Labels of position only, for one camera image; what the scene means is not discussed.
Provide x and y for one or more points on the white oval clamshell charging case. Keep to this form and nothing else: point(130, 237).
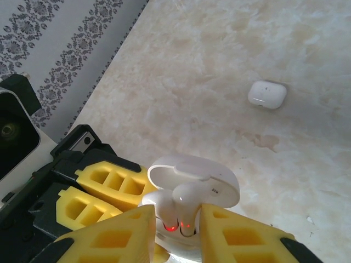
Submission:
point(216, 178)

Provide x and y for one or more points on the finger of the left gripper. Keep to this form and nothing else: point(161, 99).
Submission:
point(133, 171)
point(65, 197)

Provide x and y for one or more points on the white rounded rectangular charging case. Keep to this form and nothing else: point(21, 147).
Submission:
point(267, 94)

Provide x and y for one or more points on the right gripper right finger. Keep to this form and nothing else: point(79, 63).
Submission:
point(216, 227)

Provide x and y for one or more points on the aluminium left side rail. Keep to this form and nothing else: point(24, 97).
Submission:
point(116, 43)

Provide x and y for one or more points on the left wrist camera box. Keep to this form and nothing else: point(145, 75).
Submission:
point(16, 137)

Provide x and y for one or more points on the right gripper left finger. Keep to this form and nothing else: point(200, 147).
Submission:
point(131, 219)

